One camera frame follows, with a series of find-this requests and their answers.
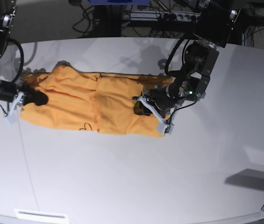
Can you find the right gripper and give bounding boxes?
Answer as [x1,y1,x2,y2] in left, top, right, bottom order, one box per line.
[0,80,49,106]

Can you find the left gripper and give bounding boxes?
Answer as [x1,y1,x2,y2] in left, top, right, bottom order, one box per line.
[134,86,185,118]

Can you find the orange yellow T-shirt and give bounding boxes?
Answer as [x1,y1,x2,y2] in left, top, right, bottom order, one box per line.
[20,65,173,137]

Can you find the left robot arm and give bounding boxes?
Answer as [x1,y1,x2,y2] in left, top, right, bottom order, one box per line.
[141,0,240,118]

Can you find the white power strip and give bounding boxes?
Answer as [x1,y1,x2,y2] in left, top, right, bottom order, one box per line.
[122,11,200,22]

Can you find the white label strip on table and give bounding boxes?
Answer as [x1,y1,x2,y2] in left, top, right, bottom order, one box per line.
[14,209,68,220]

